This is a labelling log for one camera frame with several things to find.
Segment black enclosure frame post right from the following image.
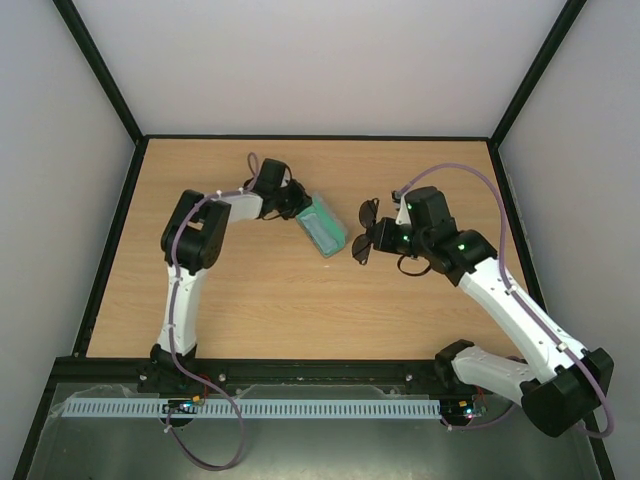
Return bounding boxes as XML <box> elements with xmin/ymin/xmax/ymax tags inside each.
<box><xmin>489</xmin><ymin>0</ymin><xmax>589</xmax><ymax>146</ymax></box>

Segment light blue slotted cable duct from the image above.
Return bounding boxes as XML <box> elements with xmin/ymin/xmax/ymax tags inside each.
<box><xmin>61</xmin><ymin>398</ymin><xmax>441</xmax><ymax>420</ymax></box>

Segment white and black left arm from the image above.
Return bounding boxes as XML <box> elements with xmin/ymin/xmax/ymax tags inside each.
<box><xmin>138</xmin><ymin>154</ymin><xmax>311</xmax><ymax>395</ymax></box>

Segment grey felt glasses case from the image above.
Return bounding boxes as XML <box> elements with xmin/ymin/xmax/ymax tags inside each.
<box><xmin>295</xmin><ymin>193</ymin><xmax>348</xmax><ymax>258</ymax></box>

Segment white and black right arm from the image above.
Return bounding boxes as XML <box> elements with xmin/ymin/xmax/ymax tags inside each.
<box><xmin>352</xmin><ymin>186</ymin><xmax>614</xmax><ymax>437</ymax></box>

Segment purple cable loop front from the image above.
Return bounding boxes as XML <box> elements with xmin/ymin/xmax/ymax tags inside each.
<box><xmin>162</xmin><ymin>384</ymin><xmax>247</xmax><ymax>471</ymax></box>

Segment light blue cleaning cloth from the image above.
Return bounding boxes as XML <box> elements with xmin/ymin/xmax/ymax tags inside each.
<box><xmin>301</xmin><ymin>213</ymin><xmax>338</xmax><ymax>255</ymax></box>

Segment black round sunglasses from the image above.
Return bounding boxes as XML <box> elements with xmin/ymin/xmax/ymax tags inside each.
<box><xmin>351</xmin><ymin>198</ymin><xmax>379</xmax><ymax>266</ymax></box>

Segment black enclosure frame post left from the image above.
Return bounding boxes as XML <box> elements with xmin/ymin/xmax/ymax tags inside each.
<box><xmin>52</xmin><ymin>0</ymin><xmax>146</xmax><ymax>146</ymax></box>

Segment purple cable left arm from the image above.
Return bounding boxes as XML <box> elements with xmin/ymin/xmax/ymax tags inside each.
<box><xmin>167</xmin><ymin>152</ymin><xmax>261</xmax><ymax>396</ymax></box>

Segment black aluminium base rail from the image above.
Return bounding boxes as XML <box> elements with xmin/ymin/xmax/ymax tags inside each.
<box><xmin>46</xmin><ymin>356</ymin><xmax>478</xmax><ymax>399</ymax></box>

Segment black enclosure frame post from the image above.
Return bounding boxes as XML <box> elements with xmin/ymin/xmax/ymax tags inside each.
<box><xmin>489</xmin><ymin>0</ymin><xmax>589</xmax><ymax>146</ymax></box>
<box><xmin>52</xmin><ymin>0</ymin><xmax>146</xmax><ymax>146</ymax></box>

